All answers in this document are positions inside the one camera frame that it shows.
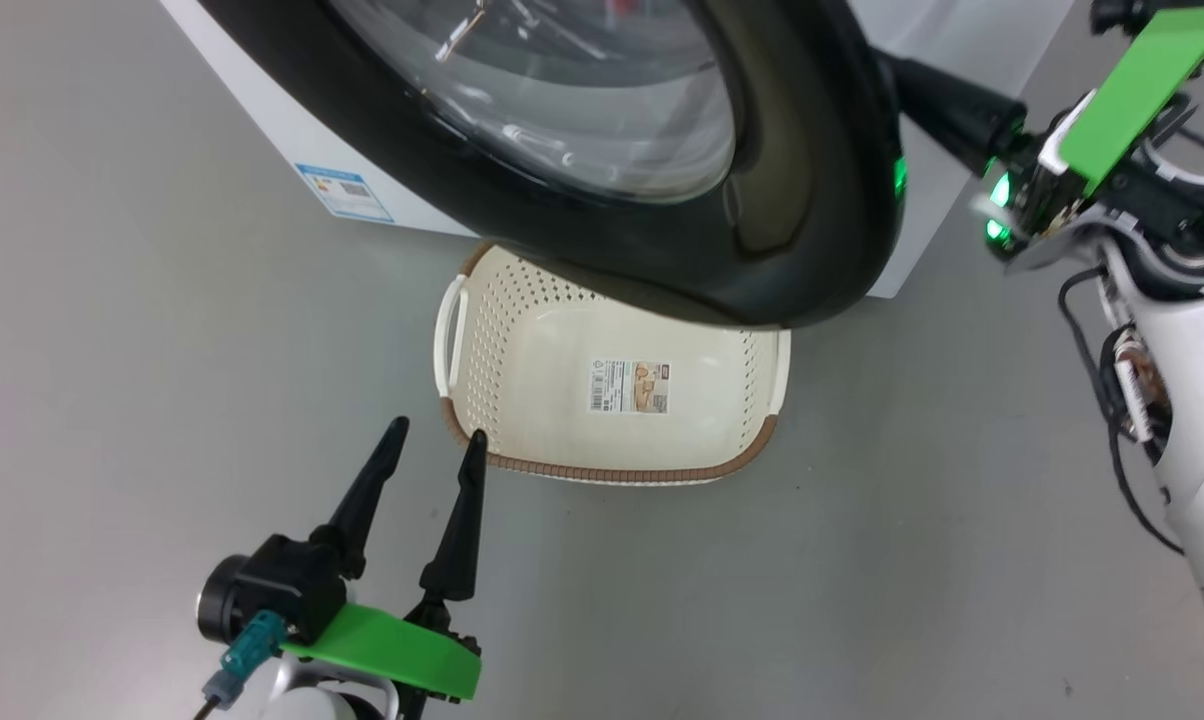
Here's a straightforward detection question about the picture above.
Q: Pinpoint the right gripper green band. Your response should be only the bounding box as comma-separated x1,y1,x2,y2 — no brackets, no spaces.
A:
875,0,1204,266

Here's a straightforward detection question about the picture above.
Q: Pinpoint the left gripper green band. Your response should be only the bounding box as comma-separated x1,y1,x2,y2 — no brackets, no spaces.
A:
282,416,489,720

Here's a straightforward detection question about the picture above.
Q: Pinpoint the black round glass washer door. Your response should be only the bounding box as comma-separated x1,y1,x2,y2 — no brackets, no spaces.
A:
197,0,906,331

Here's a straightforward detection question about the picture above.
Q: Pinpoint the white front-load washing machine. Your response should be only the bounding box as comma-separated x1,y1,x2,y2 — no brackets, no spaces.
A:
159,0,1075,299

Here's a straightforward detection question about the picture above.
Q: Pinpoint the cream perforated laundry basket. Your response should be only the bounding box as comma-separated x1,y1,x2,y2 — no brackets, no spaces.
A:
433,243,792,487

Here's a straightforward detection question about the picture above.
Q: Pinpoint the paper product label sticker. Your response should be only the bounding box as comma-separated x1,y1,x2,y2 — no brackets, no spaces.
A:
589,359,672,415

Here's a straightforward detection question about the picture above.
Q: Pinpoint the blue energy label sticker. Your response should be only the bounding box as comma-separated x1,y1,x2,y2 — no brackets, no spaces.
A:
295,162,395,223

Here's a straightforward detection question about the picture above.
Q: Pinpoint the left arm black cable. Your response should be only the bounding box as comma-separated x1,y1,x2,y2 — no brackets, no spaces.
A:
194,612,289,720

